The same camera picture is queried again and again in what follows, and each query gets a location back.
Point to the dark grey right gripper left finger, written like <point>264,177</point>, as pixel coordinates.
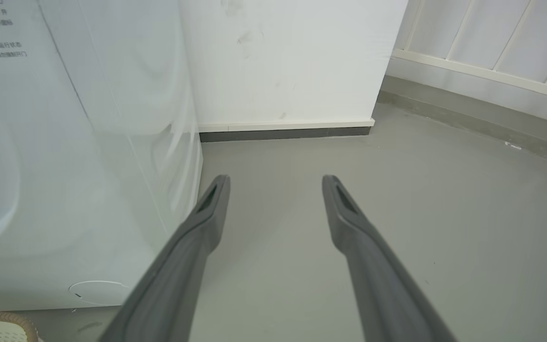
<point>174,285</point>

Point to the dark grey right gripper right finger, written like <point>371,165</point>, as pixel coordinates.
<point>382,289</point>

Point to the white washing machine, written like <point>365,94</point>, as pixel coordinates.
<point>64,152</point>

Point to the white slatted railing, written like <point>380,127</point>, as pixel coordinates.
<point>492,52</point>

